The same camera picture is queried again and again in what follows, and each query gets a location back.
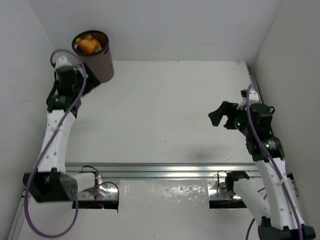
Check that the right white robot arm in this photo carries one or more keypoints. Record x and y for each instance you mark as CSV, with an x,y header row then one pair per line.
x,y
277,216

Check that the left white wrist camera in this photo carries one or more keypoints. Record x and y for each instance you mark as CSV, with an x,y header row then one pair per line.
x,y
62,63

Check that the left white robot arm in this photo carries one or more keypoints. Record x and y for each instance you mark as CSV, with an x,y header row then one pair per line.
x,y
50,182

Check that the aluminium front rail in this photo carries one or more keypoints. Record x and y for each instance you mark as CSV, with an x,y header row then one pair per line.
x,y
176,171

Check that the brown plastic waste bin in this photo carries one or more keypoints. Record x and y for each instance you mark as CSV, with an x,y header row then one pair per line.
x,y
99,62

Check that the orange bottle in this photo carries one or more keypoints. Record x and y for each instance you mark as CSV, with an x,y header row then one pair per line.
x,y
88,46
88,37

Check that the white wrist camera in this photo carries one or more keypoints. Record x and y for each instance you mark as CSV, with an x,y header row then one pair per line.
x,y
62,63
248,95

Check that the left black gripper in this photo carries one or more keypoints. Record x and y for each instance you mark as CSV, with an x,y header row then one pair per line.
x,y
90,78

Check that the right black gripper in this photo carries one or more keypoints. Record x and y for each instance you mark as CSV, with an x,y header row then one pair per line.
x,y
216,115

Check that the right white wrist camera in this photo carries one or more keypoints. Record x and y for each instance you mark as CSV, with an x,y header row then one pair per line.
x,y
248,95

